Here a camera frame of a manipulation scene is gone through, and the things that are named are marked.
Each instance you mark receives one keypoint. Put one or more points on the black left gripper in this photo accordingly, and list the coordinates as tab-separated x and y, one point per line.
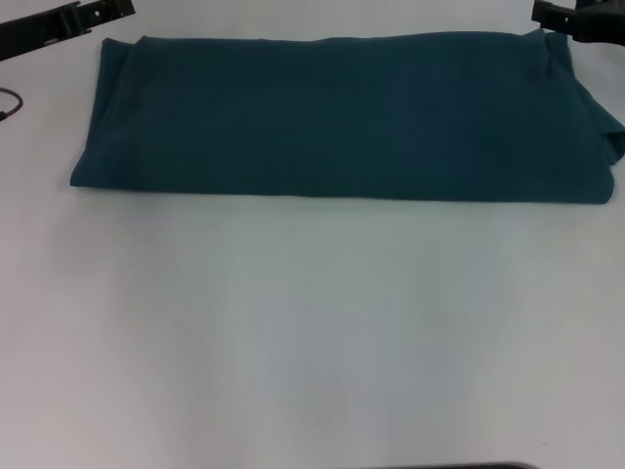
29	34

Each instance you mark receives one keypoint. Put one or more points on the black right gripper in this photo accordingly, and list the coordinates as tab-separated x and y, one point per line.
603	22

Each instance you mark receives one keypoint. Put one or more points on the teal T-shirt with FREE print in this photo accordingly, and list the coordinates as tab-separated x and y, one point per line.
342	122

